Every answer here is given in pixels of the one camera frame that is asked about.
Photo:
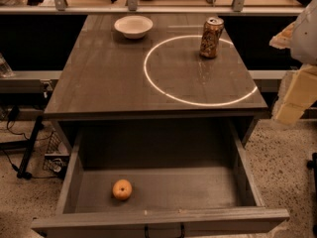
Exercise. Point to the black stand leg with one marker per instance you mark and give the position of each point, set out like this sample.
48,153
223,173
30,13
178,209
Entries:
22,171

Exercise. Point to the open grey top drawer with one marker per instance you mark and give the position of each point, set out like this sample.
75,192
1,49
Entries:
184,171

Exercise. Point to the brown patterned drink can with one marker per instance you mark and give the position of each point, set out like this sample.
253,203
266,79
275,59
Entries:
212,31

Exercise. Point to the orange fruit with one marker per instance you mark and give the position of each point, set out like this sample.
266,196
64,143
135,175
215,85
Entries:
122,189

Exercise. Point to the grey wooden cabinet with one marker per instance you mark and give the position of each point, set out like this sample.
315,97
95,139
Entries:
162,74

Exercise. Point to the wire mesh basket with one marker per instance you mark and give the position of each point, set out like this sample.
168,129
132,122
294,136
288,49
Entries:
56,156

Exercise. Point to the white ceramic bowl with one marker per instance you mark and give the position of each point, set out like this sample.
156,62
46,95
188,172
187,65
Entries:
133,27

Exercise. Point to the black drawer handle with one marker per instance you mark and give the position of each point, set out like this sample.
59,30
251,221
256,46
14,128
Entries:
175,232

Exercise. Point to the black caster wheel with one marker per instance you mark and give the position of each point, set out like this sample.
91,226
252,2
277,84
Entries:
312,164

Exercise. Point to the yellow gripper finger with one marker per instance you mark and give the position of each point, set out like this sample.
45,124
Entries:
283,39
297,92

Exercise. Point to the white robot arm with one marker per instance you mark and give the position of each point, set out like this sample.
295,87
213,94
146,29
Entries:
303,45

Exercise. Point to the clear plastic bottle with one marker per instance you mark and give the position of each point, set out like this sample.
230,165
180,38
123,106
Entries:
5,69

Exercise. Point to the metal railing frame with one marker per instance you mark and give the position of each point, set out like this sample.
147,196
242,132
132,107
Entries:
220,7

